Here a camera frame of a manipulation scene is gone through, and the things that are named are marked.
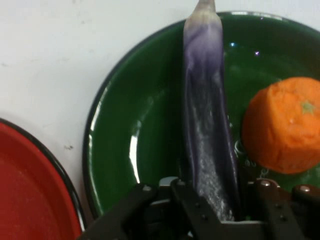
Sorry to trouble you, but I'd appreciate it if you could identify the red plate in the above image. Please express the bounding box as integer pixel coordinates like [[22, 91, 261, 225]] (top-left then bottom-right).
[[0, 117, 88, 240]]

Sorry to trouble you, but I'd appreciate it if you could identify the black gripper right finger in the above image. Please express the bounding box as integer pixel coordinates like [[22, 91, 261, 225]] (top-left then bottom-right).
[[239, 177, 320, 240]]

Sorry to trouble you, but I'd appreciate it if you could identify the orange mandarin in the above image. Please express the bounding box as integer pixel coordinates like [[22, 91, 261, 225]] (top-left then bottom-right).
[[240, 76, 320, 175]]

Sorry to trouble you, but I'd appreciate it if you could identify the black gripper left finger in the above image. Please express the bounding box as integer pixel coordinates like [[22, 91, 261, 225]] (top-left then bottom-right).
[[76, 175, 222, 240]]

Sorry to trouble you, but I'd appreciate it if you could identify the purple eggplant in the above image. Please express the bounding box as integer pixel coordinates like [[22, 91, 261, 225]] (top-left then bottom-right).
[[181, 0, 243, 223]]

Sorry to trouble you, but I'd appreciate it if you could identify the green plate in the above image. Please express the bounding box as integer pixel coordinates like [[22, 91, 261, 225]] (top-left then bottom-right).
[[81, 10, 320, 222]]

